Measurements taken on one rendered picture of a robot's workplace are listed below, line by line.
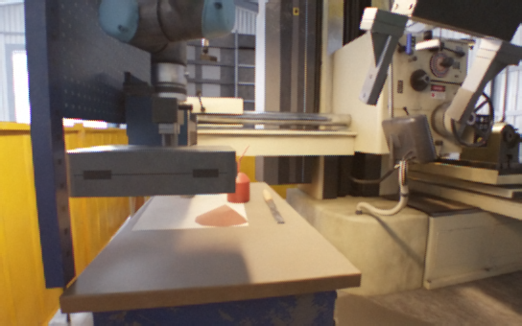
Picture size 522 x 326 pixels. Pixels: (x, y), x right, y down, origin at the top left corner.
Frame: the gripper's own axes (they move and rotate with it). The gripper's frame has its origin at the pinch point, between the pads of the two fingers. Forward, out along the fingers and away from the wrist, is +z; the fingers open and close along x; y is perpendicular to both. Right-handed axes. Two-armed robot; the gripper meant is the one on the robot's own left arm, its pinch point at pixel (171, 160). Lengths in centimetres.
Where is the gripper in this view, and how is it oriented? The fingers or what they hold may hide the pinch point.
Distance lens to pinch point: 62.7
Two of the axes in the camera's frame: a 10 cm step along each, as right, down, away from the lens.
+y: 9.8, -0.1, 1.8
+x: -1.8, -1.1, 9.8
